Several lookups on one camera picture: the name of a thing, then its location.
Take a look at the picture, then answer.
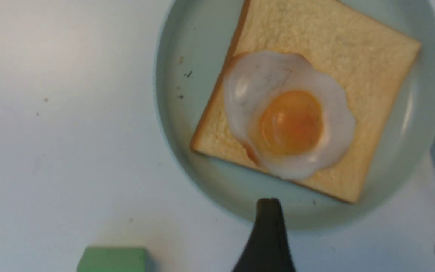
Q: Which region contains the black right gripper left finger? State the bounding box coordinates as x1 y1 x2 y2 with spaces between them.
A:
233 198 296 272

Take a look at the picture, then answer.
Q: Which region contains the fried egg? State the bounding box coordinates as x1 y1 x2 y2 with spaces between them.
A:
221 51 357 181

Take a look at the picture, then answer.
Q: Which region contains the toast bread slice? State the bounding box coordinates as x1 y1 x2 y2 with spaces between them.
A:
190 0 421 203

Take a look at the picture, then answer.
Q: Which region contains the green foam cube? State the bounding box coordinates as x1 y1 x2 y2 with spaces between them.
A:
76 246 147 272

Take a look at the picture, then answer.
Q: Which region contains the light green round plate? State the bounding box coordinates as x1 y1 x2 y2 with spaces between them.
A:
154 0 435 231

